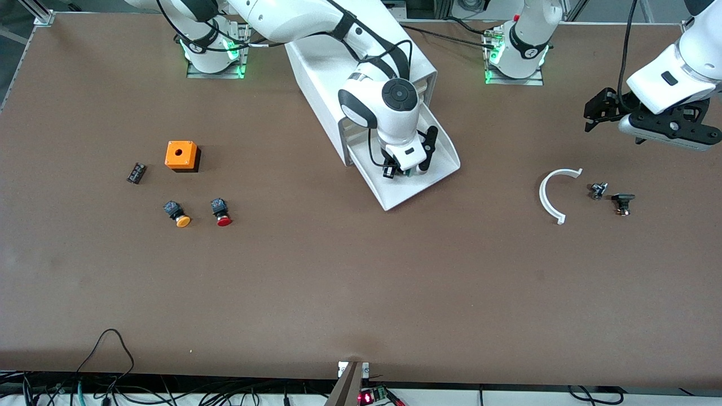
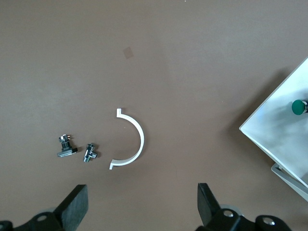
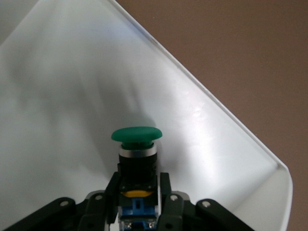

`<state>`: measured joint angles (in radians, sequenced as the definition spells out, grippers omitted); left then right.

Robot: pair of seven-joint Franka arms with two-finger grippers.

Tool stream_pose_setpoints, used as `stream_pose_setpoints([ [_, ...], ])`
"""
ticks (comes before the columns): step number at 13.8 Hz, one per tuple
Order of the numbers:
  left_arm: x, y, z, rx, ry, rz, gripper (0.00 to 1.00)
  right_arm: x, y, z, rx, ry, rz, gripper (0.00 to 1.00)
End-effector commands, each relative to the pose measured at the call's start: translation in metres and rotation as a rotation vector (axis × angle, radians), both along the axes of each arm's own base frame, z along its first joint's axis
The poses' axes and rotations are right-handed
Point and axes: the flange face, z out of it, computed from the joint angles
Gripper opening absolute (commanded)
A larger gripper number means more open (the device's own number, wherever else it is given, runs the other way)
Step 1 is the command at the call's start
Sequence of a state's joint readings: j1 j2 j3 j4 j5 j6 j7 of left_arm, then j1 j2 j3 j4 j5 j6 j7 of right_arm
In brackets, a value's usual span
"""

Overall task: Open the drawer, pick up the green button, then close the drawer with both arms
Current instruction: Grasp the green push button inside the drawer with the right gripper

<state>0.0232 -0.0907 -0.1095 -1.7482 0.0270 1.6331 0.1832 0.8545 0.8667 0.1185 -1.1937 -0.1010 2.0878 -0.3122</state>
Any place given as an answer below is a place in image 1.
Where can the small black terminal block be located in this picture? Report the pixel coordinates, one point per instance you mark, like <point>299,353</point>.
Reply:
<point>137,173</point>

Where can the circuit board with red LED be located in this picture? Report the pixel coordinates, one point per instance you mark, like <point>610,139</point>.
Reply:
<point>366,397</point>

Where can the black switch component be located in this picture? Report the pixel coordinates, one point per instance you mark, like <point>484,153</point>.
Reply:
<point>623,198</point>

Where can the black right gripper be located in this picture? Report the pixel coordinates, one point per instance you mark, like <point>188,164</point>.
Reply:
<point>390,168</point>

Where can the yellow push button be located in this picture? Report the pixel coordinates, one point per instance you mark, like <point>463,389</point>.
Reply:
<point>176,212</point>

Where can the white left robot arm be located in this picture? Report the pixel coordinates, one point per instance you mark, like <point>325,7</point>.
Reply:
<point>671,79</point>

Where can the orange box with hole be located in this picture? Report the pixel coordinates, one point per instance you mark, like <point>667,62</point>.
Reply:
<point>180,155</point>

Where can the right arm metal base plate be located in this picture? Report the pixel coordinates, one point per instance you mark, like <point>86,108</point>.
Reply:
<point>220,75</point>

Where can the white drawer cabinet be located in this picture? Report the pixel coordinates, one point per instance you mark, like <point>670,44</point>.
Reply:
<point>321,84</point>

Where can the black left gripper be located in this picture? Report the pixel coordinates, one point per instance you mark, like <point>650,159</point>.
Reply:
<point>608,104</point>

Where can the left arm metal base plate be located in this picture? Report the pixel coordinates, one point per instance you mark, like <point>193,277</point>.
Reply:
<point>530,82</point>

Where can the small grey metal component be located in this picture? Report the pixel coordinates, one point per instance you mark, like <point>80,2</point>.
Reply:
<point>598,190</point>

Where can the red push button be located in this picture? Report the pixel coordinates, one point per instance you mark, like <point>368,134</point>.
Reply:
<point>220,210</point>

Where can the white curved plastic arc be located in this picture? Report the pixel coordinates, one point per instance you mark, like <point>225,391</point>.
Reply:
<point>542,194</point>

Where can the aluminium frame profile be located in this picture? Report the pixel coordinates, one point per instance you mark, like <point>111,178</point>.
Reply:
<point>688,25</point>
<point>39,14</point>

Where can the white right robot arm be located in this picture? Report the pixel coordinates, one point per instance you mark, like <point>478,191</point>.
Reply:
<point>282,17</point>

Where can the green push button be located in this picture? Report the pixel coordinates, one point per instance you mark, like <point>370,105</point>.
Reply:
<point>409,171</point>

